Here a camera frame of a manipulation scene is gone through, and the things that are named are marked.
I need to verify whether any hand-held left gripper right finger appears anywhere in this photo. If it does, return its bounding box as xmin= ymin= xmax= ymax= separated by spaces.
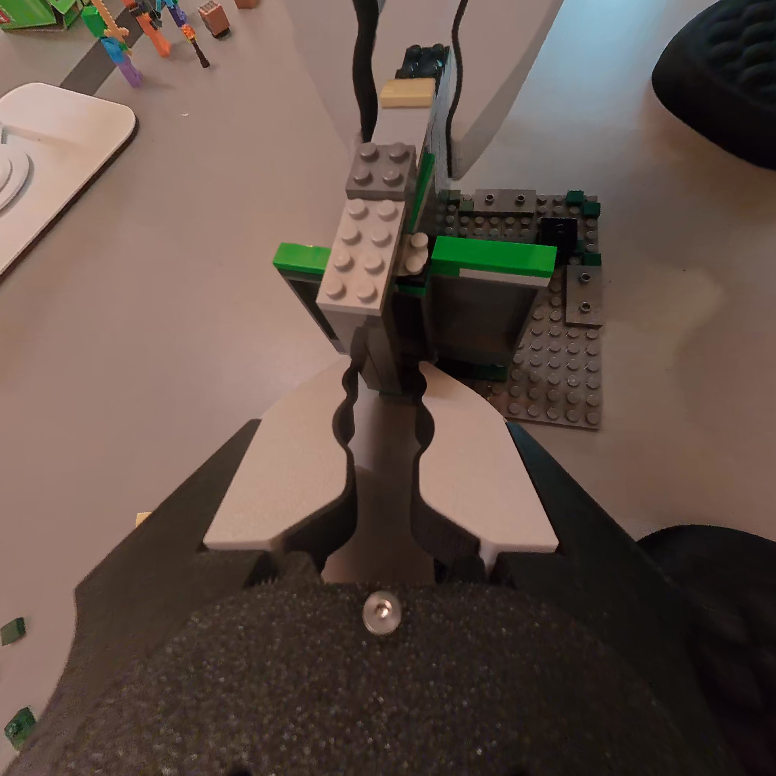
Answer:
xmin=410 ymin=361 xmax=560 ymax=582

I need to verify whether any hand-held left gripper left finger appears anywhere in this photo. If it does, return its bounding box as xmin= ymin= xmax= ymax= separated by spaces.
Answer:
xmin=203 ymin=354 xmax=367 ymax=565

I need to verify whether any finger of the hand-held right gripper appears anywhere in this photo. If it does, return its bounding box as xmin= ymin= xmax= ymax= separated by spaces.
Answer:
xmin=446 ymin=0 xmax=565 ymax=181
xmin=290 ymin=0 xmax=382 ymax=146

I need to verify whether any grey green toy brick structure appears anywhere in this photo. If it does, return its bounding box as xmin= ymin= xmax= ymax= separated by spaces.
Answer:
xmin=273 ymin=44 xmax=559 ymax=398

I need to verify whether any grey desk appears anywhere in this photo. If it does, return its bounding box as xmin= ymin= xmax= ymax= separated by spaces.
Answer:
xmin=0 ymin=0 xmax=776 ymax=728

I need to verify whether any brown toy brick block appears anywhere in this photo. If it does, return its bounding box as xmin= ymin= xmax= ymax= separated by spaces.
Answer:
xmin=198 ymin=0 xmax=233 ymax=39

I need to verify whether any grey studded brick baseplate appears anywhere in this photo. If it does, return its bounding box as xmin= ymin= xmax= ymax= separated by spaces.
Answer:
xmin=424 ymin=188 xmax=605 ymax=432

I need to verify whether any black toy torch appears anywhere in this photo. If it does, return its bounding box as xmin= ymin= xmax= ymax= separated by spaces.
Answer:
xmin=181 ymin=24 xmax=212 ymax=69

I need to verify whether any orange toy brick figure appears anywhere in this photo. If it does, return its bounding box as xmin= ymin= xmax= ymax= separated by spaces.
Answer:
xmin=124 ymin=0 xmax=173 ymax=59

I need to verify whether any green purple toy brick figure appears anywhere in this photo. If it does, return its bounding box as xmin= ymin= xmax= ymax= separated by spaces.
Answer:
xmin=82 ymin=0 xmax=146 ymax=89

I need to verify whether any black chair armrest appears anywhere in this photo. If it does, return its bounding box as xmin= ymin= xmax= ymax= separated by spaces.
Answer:
xmin=652 ymin=0 xmax=776 ymax=171

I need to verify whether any white rounded board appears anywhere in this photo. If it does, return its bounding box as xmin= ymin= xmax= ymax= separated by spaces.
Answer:
xmin=0 ymin=82 xmax=139 ymax=276

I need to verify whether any green cardboard box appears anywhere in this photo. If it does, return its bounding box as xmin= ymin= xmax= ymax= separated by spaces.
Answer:
xmin=0 ymin=0 xmax=84 ymax=31

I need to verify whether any white round disc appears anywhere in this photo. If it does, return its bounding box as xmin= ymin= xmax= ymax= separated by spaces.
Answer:
xmin=0 ymin=124 xmax=32 ymax=213

